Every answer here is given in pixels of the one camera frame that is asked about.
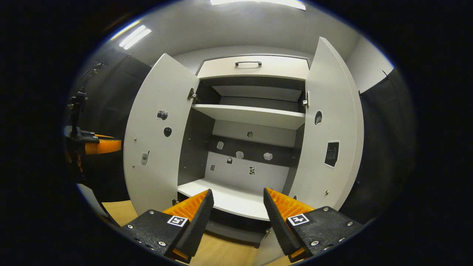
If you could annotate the beige cabinet door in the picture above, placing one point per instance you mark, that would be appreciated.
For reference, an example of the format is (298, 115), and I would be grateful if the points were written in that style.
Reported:
(336, 111)
(159, 184)

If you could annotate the black backdrop cloth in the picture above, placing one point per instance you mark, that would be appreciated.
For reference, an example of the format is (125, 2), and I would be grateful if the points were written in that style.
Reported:
(384, 147)

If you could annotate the small ceiling light panel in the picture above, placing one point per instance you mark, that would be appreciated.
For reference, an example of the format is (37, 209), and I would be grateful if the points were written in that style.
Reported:
(135, 37)

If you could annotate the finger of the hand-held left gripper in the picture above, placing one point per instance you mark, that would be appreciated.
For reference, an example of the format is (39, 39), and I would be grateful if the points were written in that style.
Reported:
(105, 146)

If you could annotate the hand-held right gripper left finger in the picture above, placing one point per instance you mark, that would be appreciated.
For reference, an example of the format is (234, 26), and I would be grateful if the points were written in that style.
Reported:
(199, 221)

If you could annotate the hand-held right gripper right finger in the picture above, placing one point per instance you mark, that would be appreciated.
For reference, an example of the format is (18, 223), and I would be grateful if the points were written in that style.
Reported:
(277, 225)

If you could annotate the large ceiling light panel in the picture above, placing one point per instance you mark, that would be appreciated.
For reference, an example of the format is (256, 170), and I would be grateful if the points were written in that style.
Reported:
(258, 2)

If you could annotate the black backdrop clips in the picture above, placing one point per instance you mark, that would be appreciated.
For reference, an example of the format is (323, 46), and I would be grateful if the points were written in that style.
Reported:
(385, 74)

